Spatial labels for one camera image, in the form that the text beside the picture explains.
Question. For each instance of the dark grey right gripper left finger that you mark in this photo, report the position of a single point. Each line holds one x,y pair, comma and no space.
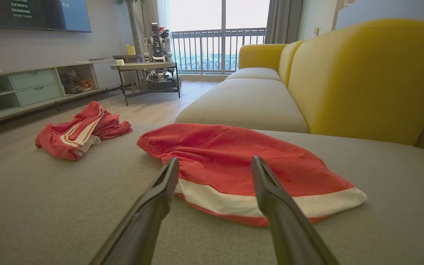
145,224

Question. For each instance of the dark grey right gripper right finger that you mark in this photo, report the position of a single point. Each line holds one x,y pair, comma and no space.
289,228

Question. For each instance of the red basketball jersey white trim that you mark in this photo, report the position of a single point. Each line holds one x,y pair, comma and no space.
61,141

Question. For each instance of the black wheeled robot base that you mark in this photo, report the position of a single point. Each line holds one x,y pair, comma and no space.
160,84

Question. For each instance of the red shorts with white stripe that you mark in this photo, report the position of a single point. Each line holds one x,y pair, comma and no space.
226,154

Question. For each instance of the beige sofa seat cushion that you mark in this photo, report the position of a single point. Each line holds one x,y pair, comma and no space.
254,73
245,105

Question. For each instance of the pile of shoes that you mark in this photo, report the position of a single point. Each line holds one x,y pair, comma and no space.
74,84

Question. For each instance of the light top black leg table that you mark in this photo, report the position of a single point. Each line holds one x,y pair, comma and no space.
142,66

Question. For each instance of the white mug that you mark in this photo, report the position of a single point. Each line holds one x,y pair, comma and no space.
119,62

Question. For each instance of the narrow yellow sofa back cushion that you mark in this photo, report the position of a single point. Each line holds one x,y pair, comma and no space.
289,60

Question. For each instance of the pale green cabinet drawer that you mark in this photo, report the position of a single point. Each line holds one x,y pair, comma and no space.
31,79
39,94

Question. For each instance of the wide yellow sofa back cushion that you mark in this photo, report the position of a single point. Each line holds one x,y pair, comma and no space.
366,77

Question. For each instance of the yellow sofa armrest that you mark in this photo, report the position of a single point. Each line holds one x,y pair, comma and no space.
260,56

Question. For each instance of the yellow cup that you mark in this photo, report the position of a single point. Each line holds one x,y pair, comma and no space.
130,50

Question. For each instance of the white black toy robot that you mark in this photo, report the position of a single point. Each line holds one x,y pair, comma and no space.
157,42

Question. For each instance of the grey balcony railing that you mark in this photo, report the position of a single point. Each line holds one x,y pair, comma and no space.
212,51

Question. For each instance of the indoor tree trunk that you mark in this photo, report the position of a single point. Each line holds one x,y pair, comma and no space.
134,25

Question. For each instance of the grey curtain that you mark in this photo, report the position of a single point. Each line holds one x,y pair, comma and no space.
283,20

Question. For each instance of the sheer white curtain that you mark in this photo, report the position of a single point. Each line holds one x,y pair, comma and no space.
158,14

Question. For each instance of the white wall socket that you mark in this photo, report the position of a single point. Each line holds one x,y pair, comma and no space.
316,30

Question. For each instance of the wall mounted flat television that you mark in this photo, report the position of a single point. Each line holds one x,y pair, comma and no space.
39,14

